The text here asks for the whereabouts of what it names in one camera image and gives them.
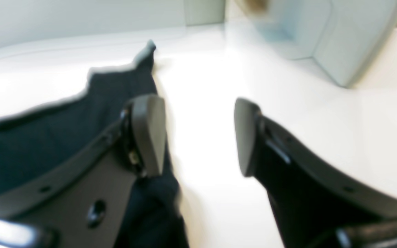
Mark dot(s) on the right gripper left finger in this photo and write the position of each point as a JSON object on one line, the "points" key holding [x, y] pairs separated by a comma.
{"points": [[81, 203]]}

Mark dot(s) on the grey plastic bin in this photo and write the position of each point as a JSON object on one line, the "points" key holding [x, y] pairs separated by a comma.
{"points": [[343, 37]]}

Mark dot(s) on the black printed t-shirt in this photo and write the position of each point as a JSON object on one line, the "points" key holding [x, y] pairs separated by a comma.
{"points": [[34, 143]]}

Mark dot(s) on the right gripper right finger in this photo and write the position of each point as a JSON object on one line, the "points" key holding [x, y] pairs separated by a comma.
{"points": [[314, 204]]}

